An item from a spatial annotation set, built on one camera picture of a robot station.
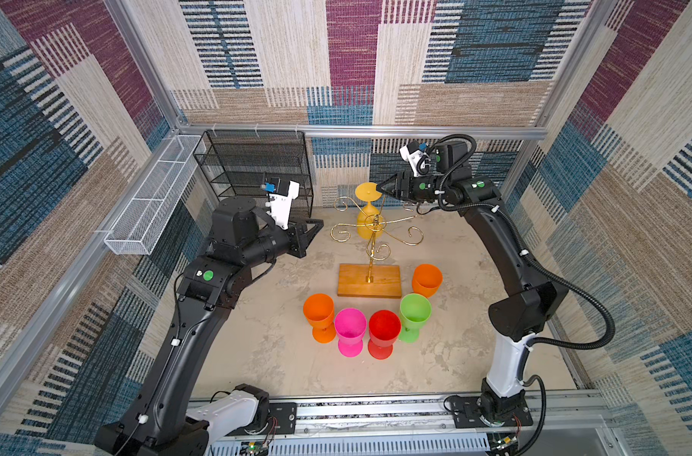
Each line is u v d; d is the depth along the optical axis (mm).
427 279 862
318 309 808
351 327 808
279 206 519
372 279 974
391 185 697
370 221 745
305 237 517
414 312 825
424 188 658
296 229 511
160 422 358
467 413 732
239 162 1082
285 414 741
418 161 679
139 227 916
